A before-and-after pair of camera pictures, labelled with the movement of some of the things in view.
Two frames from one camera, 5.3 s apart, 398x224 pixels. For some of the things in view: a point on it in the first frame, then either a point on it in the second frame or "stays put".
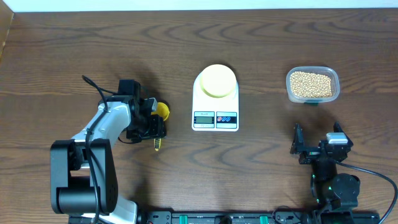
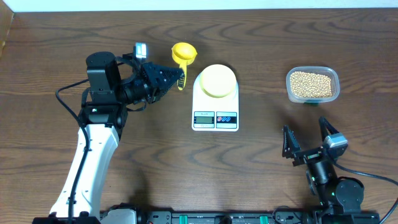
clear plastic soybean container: [312, 84] stays put
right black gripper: [298, 147] → [306, 157]
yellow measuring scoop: [163, 110] → [183, 53]
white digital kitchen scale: [213, 114] stays put
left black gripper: [155, 129] → [149, 77]
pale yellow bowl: [217, 80] stays put
